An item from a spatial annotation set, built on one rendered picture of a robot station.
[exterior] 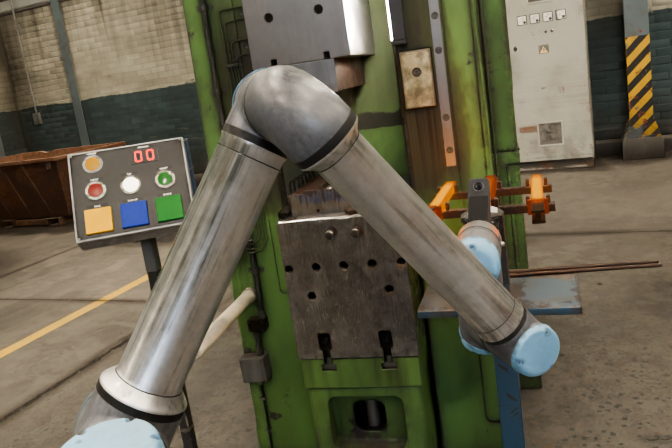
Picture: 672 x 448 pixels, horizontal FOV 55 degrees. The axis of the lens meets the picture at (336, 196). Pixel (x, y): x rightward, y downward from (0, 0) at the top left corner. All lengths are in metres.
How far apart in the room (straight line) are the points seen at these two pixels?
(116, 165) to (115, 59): 8.13
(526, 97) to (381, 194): 6.13
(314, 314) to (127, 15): 8.28
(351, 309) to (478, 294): 0.94
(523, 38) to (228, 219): 6.15
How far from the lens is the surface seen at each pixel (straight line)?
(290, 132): 0.90
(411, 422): 2.10
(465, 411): 2.28
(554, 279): 1.84
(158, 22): 9.60
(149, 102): 9.80
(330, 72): 1.87
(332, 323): 1.98
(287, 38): 1.91
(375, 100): 2.34
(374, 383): 2.04
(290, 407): 2.40
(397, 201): 0.95
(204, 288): 1.04
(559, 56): 6.99
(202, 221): 1.03
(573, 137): 7.06
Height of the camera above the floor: 1.32
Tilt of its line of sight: 11 degrees down
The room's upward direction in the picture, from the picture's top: 8 degrees counter-clockwise
